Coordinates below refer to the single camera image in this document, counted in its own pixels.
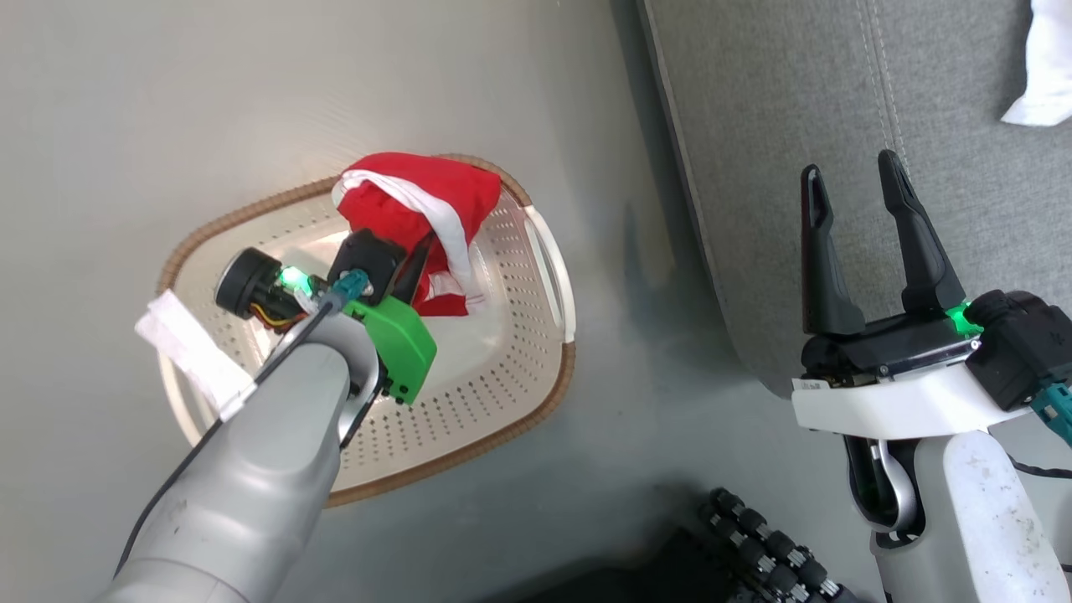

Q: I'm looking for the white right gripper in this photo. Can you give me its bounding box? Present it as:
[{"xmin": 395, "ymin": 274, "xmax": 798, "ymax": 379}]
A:
[{"xmin": 791, "ymin": 149, "xmax": 1033, "ymax": 441}]

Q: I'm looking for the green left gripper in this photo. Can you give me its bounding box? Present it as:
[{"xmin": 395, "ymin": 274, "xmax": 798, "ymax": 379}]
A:
[{"xmin": 343, "ymin": 231, "xmax": 439, "ymax": 406}]

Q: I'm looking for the red garment with white trim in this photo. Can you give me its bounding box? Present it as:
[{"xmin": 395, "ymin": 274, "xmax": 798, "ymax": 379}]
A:
[{"xmin": 332, "ymin": 152, "xmax": 503, "ymax": 317}]

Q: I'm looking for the grey fabric sofa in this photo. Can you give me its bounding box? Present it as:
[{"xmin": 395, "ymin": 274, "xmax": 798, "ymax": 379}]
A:
[{"xmin": 638, "ymin": 0, "xmax": 1072, "ymax": 399}]

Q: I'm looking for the white perforated laundry basket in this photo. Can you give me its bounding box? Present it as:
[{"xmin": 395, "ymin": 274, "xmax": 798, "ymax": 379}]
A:
[{"xmin": 157, "ymin": 153, "xmax": 577, "ymax": 508}]

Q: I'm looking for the black cylinder with green light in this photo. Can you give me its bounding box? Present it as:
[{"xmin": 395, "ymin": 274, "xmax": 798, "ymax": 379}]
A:
[{"xmin": 214, "ymin": 248, "xmax": 332, "ymax": 329}]

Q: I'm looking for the white tape label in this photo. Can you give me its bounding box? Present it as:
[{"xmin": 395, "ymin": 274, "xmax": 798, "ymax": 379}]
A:
[{"xmin": 136, "ymin": 289, "xmax": 257, "ymax": 421}]

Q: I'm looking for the teal left cable connector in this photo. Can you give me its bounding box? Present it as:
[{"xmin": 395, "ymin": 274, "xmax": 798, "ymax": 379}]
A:
[{"xmin": 329, "ymin": 270, "xmax": 373, "ymax": 305}]

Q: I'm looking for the teal cable connector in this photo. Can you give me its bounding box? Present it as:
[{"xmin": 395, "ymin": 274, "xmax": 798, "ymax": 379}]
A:
[
  {"xmin": 329, "ymin": 270, "xmax": 373, "ymax": 305},
  {"xmin": 1030, "ymin": 384, "xmax": 1072, "ymax": 446}
]

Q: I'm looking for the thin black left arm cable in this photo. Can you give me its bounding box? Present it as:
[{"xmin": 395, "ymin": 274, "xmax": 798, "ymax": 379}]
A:
[{"xmin": 113, "ymin": 293, "xmax": 344, "ymax": 579}]

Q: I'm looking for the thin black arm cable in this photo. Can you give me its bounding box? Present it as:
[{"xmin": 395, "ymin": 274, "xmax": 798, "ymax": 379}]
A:
[
  {"xmin": 1005, "ymin": 452, "xmax": 1072, "ymax": 483},
  {"xmin": 113, "ymin": 293, "xmax": 344, "ymax": 579}
]

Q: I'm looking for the teal right cable connector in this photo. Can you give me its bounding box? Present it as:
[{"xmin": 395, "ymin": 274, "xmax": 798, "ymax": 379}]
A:
[{"xmin": 1030, "ymin": 384, "xmax": 1072, "ymax": 446}]

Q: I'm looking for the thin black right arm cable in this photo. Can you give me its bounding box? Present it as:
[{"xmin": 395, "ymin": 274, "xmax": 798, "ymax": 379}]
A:
[{"xmin": 1005, "ymin": 452, "xmax": 1072, "ymax": 483}]

